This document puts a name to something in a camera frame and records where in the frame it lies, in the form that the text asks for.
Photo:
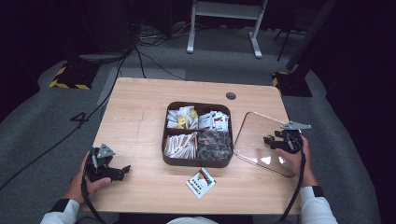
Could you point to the grey round stand base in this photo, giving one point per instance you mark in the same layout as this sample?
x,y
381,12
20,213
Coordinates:
x,y
102,57

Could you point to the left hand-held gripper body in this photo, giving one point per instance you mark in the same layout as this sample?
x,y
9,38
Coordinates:
x,y
101,172

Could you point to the pile of white yellow packets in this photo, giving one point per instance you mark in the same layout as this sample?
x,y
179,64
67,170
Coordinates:
x,y
182,118

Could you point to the person's right hand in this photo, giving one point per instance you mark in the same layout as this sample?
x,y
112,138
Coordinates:
x,y
294,165

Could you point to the black tripod legs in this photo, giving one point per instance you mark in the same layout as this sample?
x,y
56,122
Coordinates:
x,y
285,43

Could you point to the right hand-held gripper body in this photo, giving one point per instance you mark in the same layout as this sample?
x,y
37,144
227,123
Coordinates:
x,y
291,141

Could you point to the pile of white striped packets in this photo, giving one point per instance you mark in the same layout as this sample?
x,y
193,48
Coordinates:
x,y
214,121

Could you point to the white striped-print packet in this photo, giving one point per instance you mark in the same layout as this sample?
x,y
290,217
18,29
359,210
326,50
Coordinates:
x,y
200,183

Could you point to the clear plastic lid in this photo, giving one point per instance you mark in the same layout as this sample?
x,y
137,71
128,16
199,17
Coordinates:
x,y
252,137

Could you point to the black slanted pole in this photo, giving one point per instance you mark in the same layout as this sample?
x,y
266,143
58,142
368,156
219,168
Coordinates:
x,y
311,34

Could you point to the brown compartment box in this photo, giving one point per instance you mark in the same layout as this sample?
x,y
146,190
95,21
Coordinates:
x,y
196,162

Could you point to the white metal stand frame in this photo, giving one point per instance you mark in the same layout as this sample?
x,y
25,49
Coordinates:
x,y
224,11

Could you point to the pile of slim stick sachets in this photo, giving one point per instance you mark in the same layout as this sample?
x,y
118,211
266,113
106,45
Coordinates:
x,y
182,146

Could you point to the person's left hand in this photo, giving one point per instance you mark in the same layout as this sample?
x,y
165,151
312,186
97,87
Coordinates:
x,y
77,186

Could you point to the dark round table grommet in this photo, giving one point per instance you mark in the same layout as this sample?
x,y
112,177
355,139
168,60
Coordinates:
x,y
231,95

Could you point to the black yellow striped stand base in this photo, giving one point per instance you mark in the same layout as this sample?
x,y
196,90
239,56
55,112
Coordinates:
x,y
291,85
73,77

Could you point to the pile of dark packets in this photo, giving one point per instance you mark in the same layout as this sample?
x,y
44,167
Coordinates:
x,y
215,144

